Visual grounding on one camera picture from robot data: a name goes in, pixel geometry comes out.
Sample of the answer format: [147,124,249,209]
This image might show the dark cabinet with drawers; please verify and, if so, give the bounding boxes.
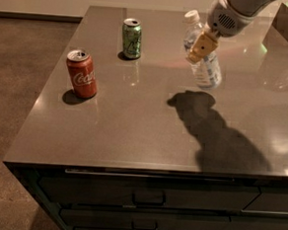
[6,161,288,230]

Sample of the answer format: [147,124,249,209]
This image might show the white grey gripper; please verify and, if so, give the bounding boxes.
[186,0,258,68]

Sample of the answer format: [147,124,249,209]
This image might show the blue plastic water bottle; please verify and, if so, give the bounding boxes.
[183,10,222,90]

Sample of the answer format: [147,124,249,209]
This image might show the red Coca-Cola can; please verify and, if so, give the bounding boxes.
[66,49,98,99]

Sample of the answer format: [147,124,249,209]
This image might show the green soda can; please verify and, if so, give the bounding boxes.
[122,18,142,60]

